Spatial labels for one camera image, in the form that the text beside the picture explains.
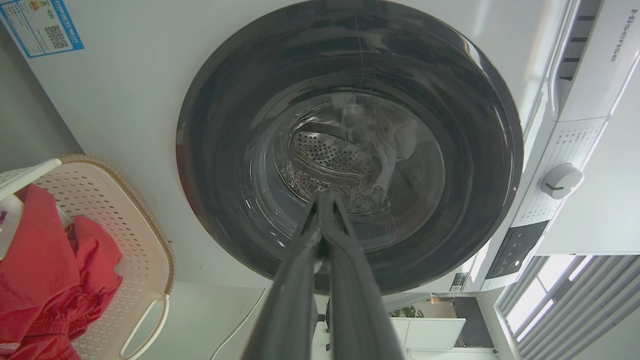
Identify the green potted plant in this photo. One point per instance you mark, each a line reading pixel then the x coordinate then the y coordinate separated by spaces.
pixel 407 312

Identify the blue energy label sticker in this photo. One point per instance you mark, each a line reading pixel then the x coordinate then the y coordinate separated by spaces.
pixel 40 25

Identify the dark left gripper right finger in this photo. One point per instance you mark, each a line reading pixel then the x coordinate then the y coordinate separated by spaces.
pixel 355 300

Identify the white washer control dial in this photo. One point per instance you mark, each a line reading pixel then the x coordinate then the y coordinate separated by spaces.
pixel 562 181

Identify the small barcode label sticker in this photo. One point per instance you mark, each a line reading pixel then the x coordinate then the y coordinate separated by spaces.
pixel 458 282

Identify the round black washer door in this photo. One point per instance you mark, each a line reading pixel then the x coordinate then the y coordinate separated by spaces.
pixel 225 125

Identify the red garment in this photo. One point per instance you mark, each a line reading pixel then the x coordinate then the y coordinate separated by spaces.
pixel 40 270

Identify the white garment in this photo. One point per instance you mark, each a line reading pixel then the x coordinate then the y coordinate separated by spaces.
pixel 10 237

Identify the beige perforated laundry basket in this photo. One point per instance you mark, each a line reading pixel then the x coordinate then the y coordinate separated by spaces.
pixel 125 215

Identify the white front-load washing machine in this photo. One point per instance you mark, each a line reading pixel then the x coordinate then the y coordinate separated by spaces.
pixel 125 100

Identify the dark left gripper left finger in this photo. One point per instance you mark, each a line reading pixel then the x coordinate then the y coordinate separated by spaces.
pixel 290 300

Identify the dark cabinet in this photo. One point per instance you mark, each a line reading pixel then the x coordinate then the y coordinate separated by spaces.
pixel 472 322

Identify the grey window blinds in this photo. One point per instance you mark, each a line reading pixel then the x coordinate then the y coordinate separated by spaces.
pixel 590 310

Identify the white cabinet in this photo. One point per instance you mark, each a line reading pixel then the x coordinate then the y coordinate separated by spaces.
pixel 430 332

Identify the white detergent drawer front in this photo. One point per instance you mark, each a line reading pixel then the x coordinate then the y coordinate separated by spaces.
pixel 600 75

